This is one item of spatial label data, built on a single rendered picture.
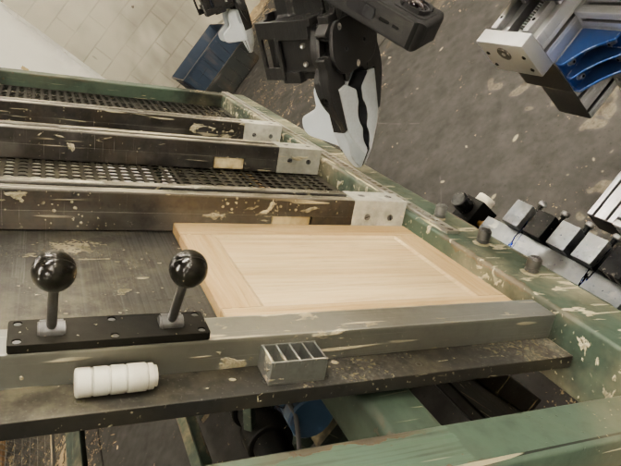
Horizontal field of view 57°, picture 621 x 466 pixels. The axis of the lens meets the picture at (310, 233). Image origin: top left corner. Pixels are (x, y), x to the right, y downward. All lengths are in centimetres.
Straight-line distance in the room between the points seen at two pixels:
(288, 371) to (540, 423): 27
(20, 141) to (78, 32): 468
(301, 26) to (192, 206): 59
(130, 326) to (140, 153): 84
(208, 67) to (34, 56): 139
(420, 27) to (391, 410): 45
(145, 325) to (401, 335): 32
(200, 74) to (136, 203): 420
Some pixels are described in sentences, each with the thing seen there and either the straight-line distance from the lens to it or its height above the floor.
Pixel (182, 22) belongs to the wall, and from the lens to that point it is 620.
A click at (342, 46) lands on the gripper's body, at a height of 147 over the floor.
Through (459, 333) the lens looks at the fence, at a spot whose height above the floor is 104.
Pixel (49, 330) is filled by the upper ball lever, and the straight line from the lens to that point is 64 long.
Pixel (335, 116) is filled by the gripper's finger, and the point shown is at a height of 144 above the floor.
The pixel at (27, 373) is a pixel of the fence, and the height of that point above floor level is 149.
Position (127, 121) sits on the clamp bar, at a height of 130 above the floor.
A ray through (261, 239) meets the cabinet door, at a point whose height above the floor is 118.
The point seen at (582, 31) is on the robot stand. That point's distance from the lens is 131.
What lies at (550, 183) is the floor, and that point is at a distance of 234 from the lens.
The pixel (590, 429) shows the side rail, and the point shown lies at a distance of 67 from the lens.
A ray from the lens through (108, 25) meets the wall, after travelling 609.
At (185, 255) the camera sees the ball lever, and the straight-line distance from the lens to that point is 56.
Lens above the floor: 168
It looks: 33 degrees down
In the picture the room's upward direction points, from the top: 54 degrees counter-clockwise
